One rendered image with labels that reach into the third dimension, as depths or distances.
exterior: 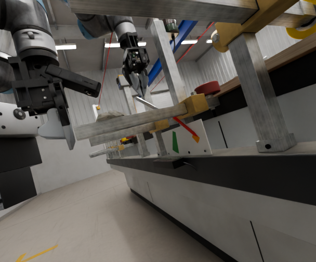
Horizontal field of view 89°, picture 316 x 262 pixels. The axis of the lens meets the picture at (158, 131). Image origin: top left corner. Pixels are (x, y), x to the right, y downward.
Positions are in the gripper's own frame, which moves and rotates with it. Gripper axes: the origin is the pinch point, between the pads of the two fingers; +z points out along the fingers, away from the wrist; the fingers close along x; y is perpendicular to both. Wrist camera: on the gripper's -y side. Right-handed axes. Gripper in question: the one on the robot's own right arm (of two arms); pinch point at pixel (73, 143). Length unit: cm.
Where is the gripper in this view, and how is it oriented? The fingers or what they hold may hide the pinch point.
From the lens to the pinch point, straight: 40.1
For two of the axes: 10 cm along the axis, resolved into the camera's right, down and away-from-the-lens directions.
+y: -8.7, 2.4, -4.2
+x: 3.9, -1.6, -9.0
